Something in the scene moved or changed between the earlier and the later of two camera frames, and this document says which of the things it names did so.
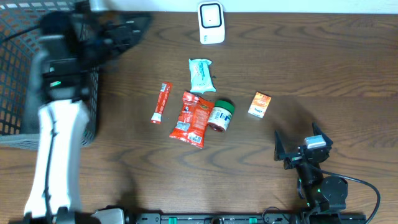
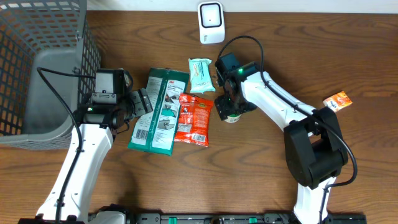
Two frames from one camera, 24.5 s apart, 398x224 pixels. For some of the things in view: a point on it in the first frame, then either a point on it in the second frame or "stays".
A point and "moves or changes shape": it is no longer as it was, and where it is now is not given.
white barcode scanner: x=211 y=22 stays
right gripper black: x=291 y=160 to x=224 y=108
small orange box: x=259 y=105 moves or changes shape
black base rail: x=245 y=218 stays
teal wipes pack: x=200 y=76 stays
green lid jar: x=221 y=116 to x=232 y=118
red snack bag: x=194 y=118 stays
